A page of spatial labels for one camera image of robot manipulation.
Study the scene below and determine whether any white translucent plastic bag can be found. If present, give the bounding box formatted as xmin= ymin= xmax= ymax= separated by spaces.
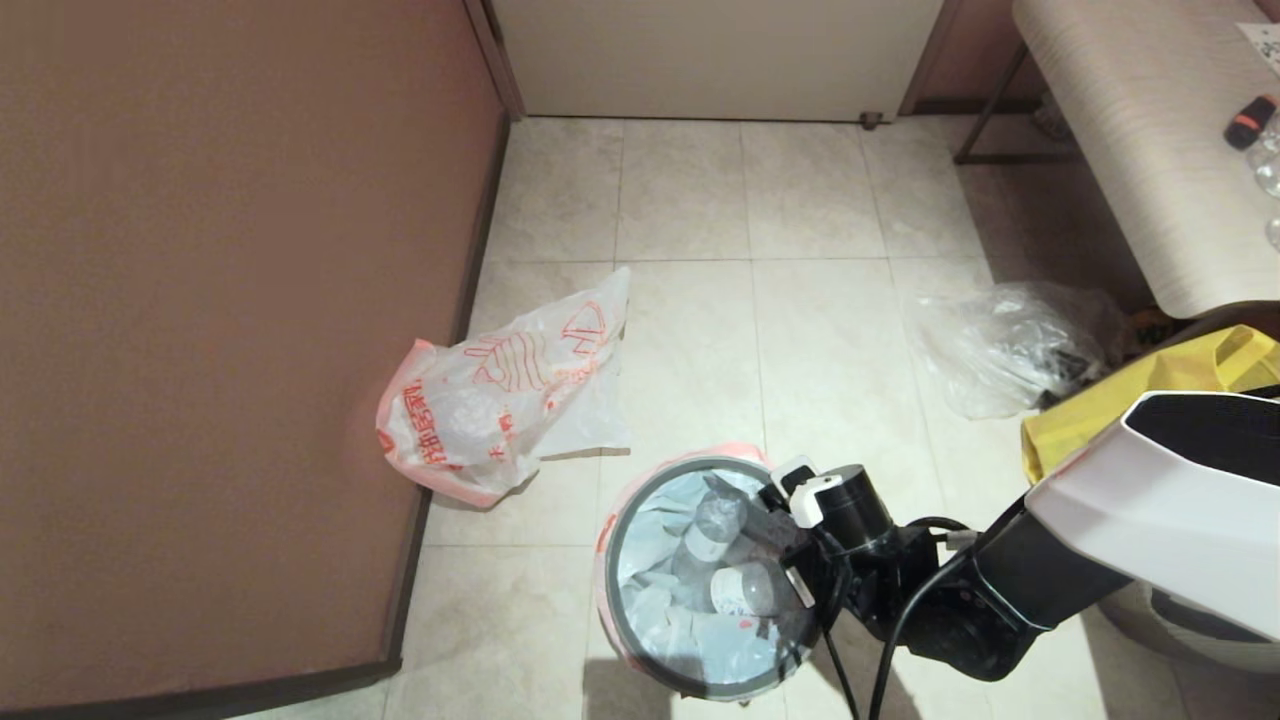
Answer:
xmin=594 ymin=442 xmax=833 ymax=704

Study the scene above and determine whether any black round trash bin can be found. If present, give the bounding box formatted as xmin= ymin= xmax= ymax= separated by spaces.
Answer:
xmin=600 ymin=455 xmax=832 ymax=703

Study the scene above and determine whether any grey bin retaining ring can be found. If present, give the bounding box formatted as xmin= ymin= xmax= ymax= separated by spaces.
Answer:
xmin=603 ymin=455 xmax=832 ymax=701

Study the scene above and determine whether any crumpled clear plastic bag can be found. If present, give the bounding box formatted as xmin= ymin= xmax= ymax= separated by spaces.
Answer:
xmin=905 ymin=282 xmax=1126 ymax=421

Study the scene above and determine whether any yellow fabric tote bag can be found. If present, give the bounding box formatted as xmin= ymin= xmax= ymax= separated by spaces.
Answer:
xmin=1020 ymin=324 xmax=1280 ymax=486

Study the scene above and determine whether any new red-printed plastic bag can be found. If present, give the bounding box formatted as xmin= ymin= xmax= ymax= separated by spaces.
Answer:
xmin=376 ymin=267 xmax=633 ymax=509

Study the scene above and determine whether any clear plastic bottle barcode label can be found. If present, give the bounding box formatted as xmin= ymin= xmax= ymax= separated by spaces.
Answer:
xmin=685 ymin=492 xmax=749 ymax=563

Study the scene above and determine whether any beige ribbed round stool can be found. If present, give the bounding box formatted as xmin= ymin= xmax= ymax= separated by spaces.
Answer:
xmin=1098 ymin=582 xmax=1280 ymax=674

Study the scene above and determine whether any white door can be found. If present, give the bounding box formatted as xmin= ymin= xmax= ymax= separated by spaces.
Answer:
xmin=490 ymin=0 xmax=943 ymax=123

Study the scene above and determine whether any wood-grain table top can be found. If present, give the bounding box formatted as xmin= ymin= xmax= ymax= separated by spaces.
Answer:
xmin=1010 ymin=0 xmax=1280 ymax=319

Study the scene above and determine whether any white printed paper sheet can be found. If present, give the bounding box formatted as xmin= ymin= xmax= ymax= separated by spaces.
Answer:
xmin=1232 ymin=22 xmax=1280 ymax=81

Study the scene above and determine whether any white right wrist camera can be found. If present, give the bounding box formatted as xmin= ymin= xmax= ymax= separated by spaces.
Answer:
xmin=770 ymin=455 xmax=847 ymax=531

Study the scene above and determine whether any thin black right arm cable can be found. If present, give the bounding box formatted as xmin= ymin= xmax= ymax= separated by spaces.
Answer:
xmin=812 ymin=520 xmax=863 ymax=720

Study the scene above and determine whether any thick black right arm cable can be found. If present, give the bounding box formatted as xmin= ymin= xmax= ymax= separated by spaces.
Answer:
xmin=868 ymin=516 xmax=1001 ymax=720

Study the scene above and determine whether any dark metal table leg frame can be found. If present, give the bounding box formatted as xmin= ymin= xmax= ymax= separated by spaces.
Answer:
xmin=952 ymin=45 xmax=1086 ymax=167

